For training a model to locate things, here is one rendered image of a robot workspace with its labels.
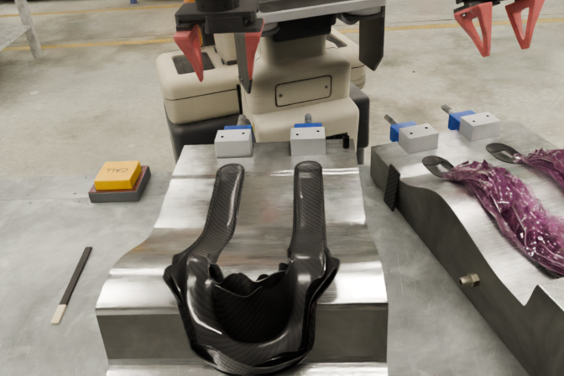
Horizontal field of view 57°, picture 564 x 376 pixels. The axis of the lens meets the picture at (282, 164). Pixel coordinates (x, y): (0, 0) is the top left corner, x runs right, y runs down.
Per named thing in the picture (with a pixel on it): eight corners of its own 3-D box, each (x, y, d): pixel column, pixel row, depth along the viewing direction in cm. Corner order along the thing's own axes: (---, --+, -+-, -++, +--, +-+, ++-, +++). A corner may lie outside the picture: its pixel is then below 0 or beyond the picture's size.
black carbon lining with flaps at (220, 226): (218, 176, 76) (209, 117, 71) (329, 172, 75) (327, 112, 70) (163, 388, 46) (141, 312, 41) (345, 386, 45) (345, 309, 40)
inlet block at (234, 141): (229, 132, 89) (226, 103, 86) (258, 131, 89) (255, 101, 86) (218, 173, 78) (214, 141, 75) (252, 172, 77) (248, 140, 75)
